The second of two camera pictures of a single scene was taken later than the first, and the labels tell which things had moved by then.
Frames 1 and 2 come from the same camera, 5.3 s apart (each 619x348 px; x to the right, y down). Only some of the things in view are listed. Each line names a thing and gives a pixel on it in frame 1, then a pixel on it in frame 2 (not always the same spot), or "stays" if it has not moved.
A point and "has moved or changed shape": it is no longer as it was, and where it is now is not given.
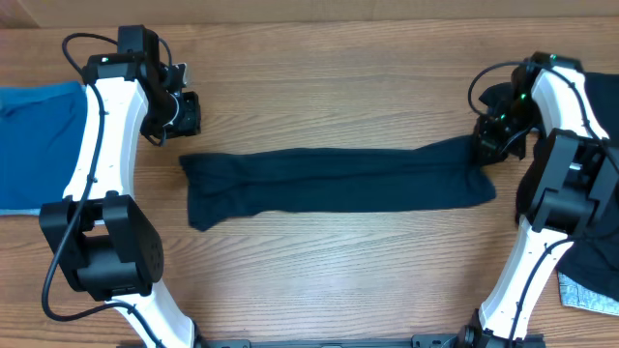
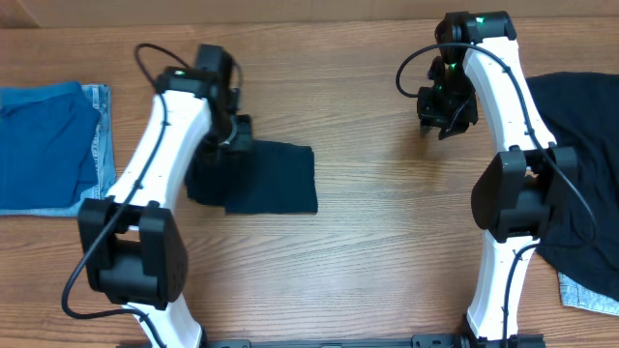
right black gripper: [490, 140] to [445, 119]
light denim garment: [574, 295] stays
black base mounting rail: [432, 341] stays
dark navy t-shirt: [224, 185] has moved or changed shape
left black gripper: [189, 114] to [242, 140]
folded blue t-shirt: [42, 127] stays
